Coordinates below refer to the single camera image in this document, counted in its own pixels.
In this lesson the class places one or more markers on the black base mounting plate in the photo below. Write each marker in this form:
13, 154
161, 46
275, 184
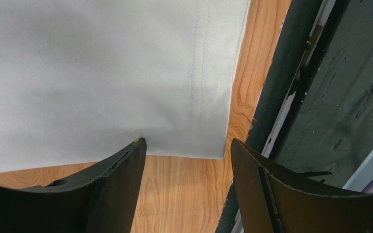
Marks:
307, 166

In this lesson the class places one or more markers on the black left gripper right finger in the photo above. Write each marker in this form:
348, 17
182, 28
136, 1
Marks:
303, 206

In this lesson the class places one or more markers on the white Coca-Cola print t-shirt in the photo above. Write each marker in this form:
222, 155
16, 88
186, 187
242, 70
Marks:
81, 79

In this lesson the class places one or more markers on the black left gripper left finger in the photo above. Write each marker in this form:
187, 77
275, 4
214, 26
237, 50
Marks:
101, 198

